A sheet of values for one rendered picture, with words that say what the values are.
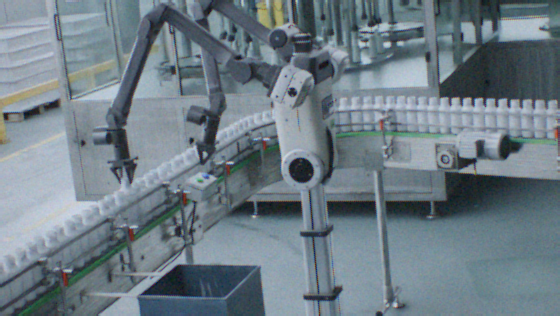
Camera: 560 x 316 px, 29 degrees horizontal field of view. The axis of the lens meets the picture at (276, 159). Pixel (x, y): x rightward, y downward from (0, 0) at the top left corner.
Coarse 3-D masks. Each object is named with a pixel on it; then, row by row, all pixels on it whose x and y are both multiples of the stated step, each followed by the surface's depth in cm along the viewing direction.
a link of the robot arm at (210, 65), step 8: (192, 8) 411; (200, 8) 411; (200, 16) 410; (200, 24) 412; (208, 24) 413; (200, 48) 411; (208, 56) 410; (208, 64) 410; (216, 64) 410; (208, 72) 409; (216, 72) 409; (208, 80) 409; (216, 80) 408; (208, 88) 407; (216, 88) 407; (208, 96) 406; (216, 96) 406; (224, 96) 411; (224, 104) 407
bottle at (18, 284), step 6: (6, 258) 324; (12, 258) 325; (6, 264) 324; (12, 264) 325; (6, 270) 324; (12, 270) 324; (18, 270) 325; (12, 282) 324; (18, 282) 326; (12, 288) 325; (18, 288) 326; (12, 294) 325; (18, 294) 326; (24, 300) 328; (18, 306) 326
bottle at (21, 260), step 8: (16, 248) 332; (24, 248) 331; (16, 256) 330; (24, 256) 330; (16, 264) 330; (24, 264) 330; (32, 272) 332; (24, 280) 330; (32, 280) 332; (24, 288) 331; (32, 296) 332
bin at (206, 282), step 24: (192, 264) 368; (216, 264) 365; (168, 288) 362; (192, 288) 370; (216, 288) 367; (240, 288) 343; (144, 312) 343; (168, 312) 340; (192, 312) 337; (216, 312) 334; (240, 312) 343; (264, 312) 362
